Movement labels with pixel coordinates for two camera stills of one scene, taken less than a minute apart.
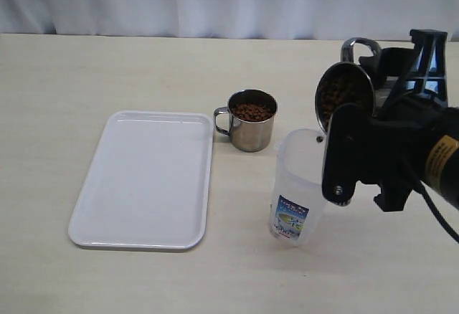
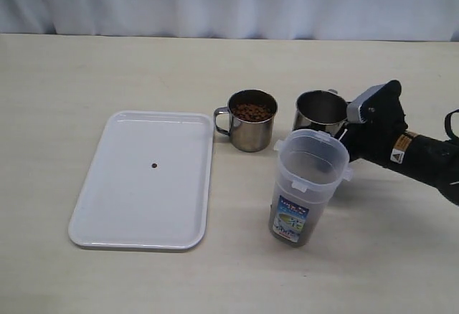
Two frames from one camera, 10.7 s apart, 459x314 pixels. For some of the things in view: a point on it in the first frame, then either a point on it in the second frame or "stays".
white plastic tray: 149,189 stays
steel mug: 345,83 to 323,110
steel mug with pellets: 252,116 stays
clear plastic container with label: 298,208 stays
